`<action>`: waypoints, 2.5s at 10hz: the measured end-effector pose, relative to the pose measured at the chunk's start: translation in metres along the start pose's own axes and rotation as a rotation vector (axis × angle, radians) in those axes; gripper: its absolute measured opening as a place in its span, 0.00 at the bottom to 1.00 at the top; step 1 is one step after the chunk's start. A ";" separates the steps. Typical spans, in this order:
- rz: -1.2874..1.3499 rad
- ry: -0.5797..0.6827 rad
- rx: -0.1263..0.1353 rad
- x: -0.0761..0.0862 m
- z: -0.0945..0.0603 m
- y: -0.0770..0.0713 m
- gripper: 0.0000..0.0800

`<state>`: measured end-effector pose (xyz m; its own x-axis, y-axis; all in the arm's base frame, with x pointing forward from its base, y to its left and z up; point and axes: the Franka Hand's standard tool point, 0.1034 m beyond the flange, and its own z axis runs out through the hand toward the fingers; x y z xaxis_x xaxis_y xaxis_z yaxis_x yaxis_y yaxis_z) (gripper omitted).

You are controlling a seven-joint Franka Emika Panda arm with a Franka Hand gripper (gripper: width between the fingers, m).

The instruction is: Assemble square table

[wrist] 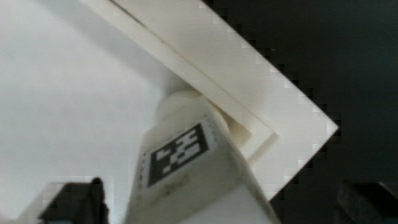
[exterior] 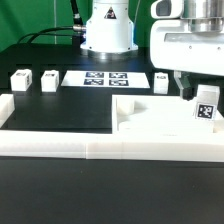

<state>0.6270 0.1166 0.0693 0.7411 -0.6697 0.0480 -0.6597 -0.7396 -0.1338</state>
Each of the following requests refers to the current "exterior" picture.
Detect white sheet with markers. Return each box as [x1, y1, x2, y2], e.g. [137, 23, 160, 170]
[61, 70, 150, 88]

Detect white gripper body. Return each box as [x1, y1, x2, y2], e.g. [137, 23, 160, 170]
[150, 20, 224, 76]

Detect white U-shaped obstacle fence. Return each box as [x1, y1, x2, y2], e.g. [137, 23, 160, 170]
[0, 94, 224, 162]

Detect white square table top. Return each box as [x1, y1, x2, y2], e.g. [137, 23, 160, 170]
[112, 95, 224, 135]

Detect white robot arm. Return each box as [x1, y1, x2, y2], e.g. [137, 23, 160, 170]
[81, 0, 224, 78]

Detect black cables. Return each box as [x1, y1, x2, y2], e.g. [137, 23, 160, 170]
[16, 0, 88, 44]

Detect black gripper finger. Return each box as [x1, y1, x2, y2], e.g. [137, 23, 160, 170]
[174, 71, 194, 100]

